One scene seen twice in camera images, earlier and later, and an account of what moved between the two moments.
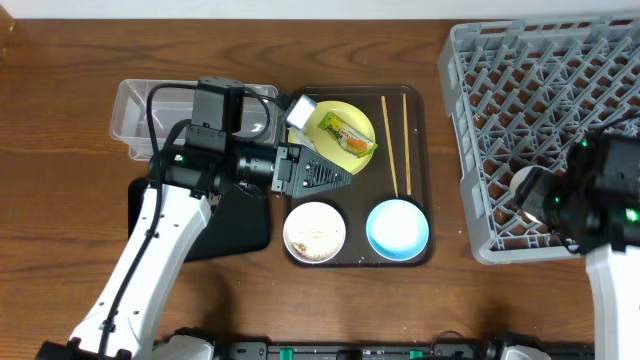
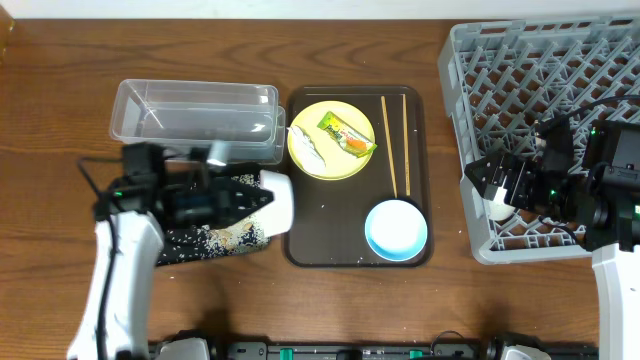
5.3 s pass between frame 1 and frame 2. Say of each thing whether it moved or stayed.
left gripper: moved
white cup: moved
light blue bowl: stayed
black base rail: stayed
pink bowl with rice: moved
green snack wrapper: stayed
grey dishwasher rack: stayed
